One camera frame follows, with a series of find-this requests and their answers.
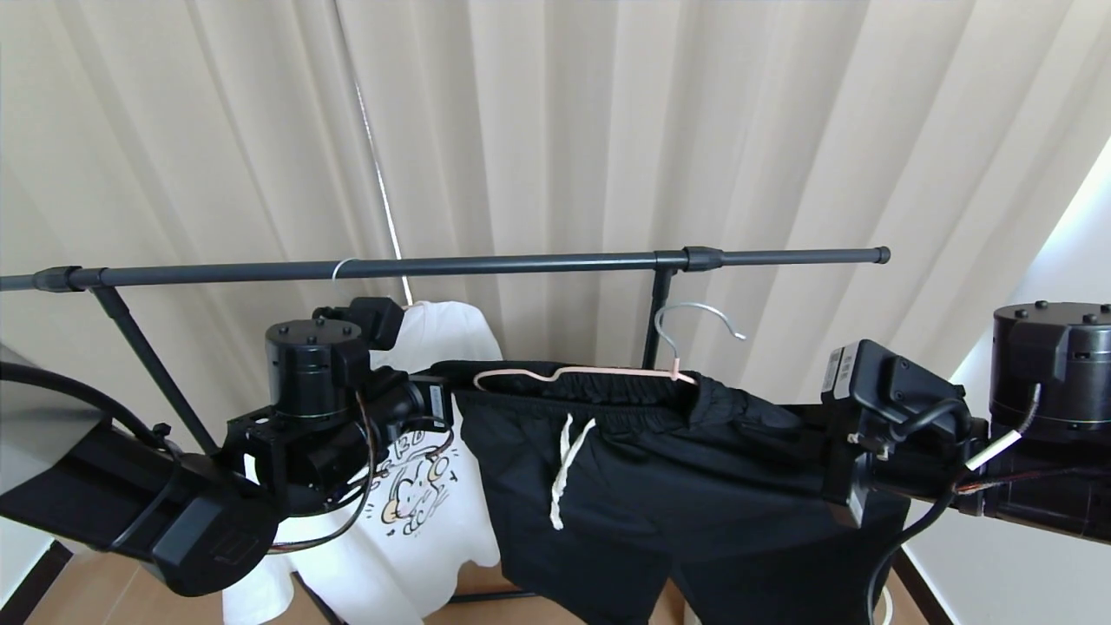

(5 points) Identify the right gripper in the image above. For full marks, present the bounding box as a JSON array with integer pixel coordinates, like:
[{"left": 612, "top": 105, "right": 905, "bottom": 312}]
[{"left": 823, "top": 437, "right": 963, "bottom": 530}]

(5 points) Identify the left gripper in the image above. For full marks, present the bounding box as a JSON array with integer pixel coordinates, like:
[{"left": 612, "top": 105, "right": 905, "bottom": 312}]
[{"left": 365, "top": 372, "right": 455, "bottom": 436}]

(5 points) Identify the white printed t-shirt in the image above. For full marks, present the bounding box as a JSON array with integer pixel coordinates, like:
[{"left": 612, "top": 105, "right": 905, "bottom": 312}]
[{"left": 221, "top": 300, "right": 504, "bottom": 625}]

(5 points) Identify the black garment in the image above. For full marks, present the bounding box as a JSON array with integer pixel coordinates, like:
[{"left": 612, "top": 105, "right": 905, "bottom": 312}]
[{"left": 428, "top": 359, "right": 912, "bottom": 625}]

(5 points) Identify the black clothes rack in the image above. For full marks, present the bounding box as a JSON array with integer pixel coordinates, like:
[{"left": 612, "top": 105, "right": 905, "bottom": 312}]
[{"left": 0, "top": 247, "right": 891, "bottom": 609}]

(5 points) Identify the beige curtain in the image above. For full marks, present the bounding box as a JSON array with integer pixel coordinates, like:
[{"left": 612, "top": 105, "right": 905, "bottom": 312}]
[{"left": 0, "top": 0, "right": 1111, "bottom": 556}]

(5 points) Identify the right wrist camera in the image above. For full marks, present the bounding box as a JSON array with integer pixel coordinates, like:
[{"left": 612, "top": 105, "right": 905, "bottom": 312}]
[{"left": 820, "top": 339, "right": 990, "bottom": 454}]

